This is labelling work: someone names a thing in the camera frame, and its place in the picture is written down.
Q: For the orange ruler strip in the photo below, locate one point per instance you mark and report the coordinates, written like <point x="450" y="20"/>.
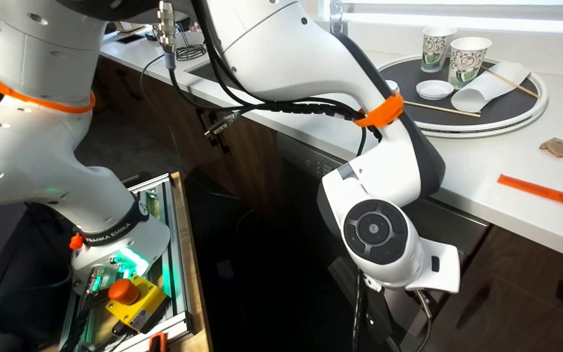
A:
<point x="546" y="192"/>

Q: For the round black white-rimmed tray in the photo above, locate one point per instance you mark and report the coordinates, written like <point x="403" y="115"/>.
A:
<point x="516" y="110"/>

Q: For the small white round bowl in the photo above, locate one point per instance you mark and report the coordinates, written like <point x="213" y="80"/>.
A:
<point x="434" y="90"/>

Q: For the dark wooden counter cabinet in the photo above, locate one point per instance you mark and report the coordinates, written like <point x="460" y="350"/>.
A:
<point x="164" y="129"/>

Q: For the small brown square tile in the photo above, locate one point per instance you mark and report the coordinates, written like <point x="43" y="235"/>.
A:
<point x="559" y="147"/>

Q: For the patterned paper cup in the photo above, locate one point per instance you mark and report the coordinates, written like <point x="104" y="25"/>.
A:
<point x="436" y="49"/>
<point x="469" y="61"/>

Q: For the yellow emergency stop box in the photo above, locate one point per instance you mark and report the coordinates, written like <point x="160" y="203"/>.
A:
<point x="135" y="299"/>

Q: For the plain white paper cup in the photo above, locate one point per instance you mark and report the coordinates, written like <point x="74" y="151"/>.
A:
<point x="487" y="88"/>

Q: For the brown wooden drawer cabinet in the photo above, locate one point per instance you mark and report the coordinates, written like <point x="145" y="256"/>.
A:
<point x="528" y="293"/>

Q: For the wooden stick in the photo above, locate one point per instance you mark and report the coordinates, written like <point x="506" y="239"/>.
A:
<point x="512" y="82"/>
<point x="444" y="108"/>

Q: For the wooden cart edge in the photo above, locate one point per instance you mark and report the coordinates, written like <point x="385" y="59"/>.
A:
<point x="194" y="280"/>

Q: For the white window frame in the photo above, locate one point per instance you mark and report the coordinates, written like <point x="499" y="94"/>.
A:
<point x="463" y="8"/>

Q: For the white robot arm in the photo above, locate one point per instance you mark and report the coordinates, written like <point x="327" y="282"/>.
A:
<point x="282" y="45"/>

